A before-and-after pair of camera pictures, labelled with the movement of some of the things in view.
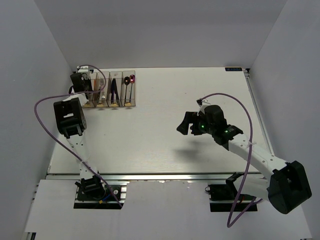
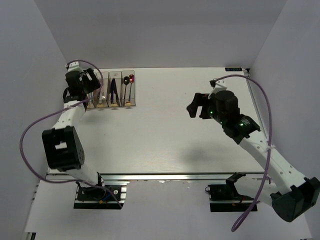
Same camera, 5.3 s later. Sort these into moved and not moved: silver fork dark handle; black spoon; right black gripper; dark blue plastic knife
Moved: right black gripper
Not moved: dark blue plastic knife; black spoon; silver fork dark handle
